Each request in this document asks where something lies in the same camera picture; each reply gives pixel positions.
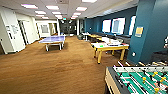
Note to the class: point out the yellow wooden gaming table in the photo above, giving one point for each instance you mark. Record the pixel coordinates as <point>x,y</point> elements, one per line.
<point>110,47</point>

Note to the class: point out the bright office window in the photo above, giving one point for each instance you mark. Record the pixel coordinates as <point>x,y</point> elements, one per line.
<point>118,25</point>
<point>131,25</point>
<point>106,25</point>

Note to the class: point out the blue ping pong table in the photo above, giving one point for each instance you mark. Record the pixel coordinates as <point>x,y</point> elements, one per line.
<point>53,40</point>

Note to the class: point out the rectangular ceiling light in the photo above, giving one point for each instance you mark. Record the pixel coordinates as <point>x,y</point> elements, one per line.
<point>52,7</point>
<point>81,8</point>
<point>90,0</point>
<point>29,6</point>

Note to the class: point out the green foosball table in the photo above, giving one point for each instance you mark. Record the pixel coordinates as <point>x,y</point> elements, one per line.
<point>136,81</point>

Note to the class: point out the white pillar notice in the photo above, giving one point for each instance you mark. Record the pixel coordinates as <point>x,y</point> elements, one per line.
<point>13,30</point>

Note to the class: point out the white wall outlet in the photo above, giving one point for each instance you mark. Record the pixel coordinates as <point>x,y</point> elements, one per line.
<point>133,53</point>

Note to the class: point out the yellow wall sign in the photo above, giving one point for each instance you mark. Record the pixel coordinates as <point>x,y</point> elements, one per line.
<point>139,31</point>

